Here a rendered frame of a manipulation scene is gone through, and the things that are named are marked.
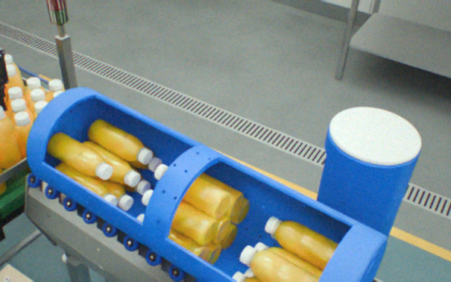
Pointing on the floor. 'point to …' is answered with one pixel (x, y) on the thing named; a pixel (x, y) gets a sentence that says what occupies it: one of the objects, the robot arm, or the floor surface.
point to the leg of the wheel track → (77, 270)
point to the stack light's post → (67, 66)
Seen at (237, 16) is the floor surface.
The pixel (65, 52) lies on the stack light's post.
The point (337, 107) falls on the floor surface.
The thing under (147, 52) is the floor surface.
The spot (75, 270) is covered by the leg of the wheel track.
